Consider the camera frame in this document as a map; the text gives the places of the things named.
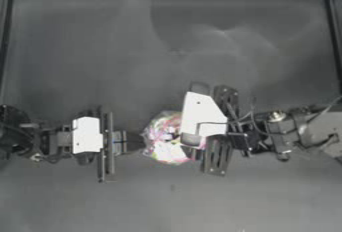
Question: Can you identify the clear bag with pink zip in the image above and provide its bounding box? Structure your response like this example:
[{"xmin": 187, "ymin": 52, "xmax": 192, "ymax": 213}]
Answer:
[{"xmin": 140, "ymin": 110, "xmax": 211, "ymax": 166}]

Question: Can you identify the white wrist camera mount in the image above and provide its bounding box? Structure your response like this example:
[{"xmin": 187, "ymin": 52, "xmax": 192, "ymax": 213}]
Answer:
[
  {"xmin": 70, "ymin": 116, "xmax": 105, "ymax": 155},
  {"xmin": 179, "ymin": 90, "xmax": 229, "ymax": 139}
]

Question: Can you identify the thin black camera cable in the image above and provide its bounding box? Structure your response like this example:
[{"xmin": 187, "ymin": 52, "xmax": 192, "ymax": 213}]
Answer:
[{"xmin": 195, "ymin": 109, "xmax": 256, "ymax": 137}]

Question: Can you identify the black table frame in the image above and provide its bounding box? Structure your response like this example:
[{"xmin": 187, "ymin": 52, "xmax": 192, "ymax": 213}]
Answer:
[{"xmin": 0, "ymin": 0, "xmax": 342, "ymax": 110}]

